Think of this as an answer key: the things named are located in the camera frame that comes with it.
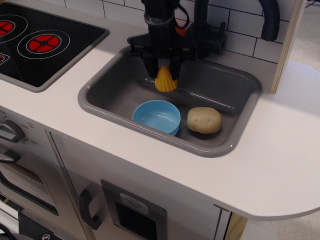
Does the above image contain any grey plastic sink basin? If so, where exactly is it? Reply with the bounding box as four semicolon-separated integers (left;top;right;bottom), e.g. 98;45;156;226
78;47;261;158

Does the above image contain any black cable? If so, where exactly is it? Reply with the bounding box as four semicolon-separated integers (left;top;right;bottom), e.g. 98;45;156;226
0;219;18;240

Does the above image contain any dark grey cabinet handle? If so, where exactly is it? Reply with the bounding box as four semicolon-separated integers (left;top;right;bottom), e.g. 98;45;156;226
79;189;102;230

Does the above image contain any wooden side panel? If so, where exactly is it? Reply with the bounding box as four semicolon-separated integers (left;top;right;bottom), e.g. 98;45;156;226
270;0;307;94

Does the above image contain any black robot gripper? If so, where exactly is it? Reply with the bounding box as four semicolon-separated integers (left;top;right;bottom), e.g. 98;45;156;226
127;25;197;80

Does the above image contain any grey dispenser panel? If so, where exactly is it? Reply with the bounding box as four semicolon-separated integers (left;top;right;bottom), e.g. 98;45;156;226
100;179;168;240

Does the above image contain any toy oven door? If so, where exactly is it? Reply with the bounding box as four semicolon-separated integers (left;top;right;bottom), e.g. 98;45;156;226
0;144;87;240

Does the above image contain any dark grey toy faucet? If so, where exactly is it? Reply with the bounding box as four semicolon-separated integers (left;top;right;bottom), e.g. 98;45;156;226
185;0;280;59

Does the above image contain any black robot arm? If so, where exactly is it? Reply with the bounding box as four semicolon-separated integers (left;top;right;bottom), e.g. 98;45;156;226
127;0;196;80

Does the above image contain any black toy stovetop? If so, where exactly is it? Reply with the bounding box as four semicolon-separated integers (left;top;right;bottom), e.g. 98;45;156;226
0;2;109;93

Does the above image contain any beige toy potato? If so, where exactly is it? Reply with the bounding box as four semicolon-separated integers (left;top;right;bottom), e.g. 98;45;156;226
186;107;222;134

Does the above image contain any grey oven knob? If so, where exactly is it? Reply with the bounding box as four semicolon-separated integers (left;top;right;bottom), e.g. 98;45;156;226
0;120;26;143

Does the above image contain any yellow toy corn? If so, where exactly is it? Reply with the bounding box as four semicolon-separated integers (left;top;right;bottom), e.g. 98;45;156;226
155;65;178;93

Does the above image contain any light blue bowl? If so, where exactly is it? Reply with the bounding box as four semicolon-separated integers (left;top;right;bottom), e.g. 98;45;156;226
132;100;181;136

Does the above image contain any grey oven door handle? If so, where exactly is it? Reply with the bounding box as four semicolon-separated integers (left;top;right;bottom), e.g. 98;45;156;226
0;151;20;164

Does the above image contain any orange toy object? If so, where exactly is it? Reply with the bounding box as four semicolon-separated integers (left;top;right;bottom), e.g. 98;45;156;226
175;26;186;37

